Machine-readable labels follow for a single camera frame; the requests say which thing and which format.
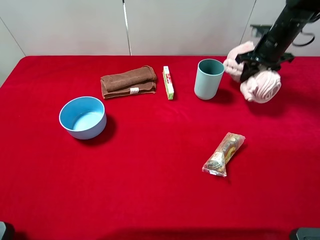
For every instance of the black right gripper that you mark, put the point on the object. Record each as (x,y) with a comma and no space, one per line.
(269,53)

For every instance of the pink towel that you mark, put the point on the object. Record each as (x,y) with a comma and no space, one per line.
(259,88)

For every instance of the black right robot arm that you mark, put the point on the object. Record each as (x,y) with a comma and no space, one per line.
(293,18)

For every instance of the teal green cup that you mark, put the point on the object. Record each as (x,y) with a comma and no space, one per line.
(208,77)

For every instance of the green white toothpaste box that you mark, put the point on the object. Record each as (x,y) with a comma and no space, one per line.
(168,83)

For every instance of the packaged brown snack bar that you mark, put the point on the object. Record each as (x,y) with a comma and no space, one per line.
(216,164)

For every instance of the folded brown towel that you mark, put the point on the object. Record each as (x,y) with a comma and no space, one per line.
(134,82)

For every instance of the blue round bowl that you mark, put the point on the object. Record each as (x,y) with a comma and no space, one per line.
(83,117)

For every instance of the black right base corner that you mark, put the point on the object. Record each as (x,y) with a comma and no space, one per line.
(305,233)

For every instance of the black base corner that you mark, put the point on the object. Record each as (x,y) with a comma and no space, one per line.
(305,233)
(7,231)

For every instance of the red velvet tablecloth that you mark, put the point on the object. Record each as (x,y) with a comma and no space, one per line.
(142,178)

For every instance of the black left base corner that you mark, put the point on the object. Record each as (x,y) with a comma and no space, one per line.
(7,231)

